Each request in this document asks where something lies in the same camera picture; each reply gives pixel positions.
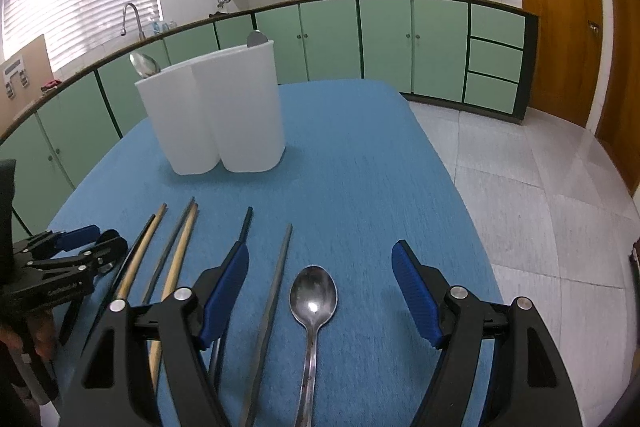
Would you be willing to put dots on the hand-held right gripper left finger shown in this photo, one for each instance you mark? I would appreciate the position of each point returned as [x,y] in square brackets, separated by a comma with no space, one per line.
[225,292]

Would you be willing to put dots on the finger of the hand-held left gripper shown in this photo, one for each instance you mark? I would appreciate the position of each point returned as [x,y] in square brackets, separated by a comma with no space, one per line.
[80,235]
[107,252]

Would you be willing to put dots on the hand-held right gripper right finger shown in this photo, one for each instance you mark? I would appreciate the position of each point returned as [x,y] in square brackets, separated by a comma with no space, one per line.
[415,292]

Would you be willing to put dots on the wooden chopstick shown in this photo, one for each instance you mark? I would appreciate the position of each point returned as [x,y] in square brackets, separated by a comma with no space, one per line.
[145,246]
[182,247]

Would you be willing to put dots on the grey metal chopstick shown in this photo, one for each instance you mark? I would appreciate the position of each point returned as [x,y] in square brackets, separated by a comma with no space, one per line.
[170,247]
[275,297]

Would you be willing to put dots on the black chopstick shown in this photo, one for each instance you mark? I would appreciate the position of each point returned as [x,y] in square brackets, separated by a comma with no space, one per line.
[246,224]

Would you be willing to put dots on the metal spoon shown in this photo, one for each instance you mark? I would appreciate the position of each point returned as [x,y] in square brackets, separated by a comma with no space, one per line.
[144,66]
[256,39]
[312,297]

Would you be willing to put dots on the white utensil holder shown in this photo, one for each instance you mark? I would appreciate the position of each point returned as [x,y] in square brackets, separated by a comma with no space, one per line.
[240,117]

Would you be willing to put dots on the person's left hand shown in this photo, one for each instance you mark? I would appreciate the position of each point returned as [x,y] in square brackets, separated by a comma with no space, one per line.
[40,334]

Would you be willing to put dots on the blue tablecloth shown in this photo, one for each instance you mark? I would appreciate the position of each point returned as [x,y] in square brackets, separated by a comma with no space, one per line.
[350,187]

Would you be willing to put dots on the red cloth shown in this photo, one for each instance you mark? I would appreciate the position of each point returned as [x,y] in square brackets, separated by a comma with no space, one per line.
[51,85]

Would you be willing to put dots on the green drawer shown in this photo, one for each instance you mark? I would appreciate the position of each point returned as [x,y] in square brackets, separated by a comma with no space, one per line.
[497,19]
[495,57]
[490,92]

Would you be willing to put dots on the metal kitchen faucet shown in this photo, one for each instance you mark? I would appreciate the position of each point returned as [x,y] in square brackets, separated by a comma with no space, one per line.
[137,19]

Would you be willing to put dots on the green base cabinets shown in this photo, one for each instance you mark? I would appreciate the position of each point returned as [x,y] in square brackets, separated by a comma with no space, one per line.
[385,42]

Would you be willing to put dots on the wooden door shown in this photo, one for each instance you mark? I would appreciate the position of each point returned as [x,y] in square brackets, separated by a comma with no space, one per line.
[622,82]
[555,17]

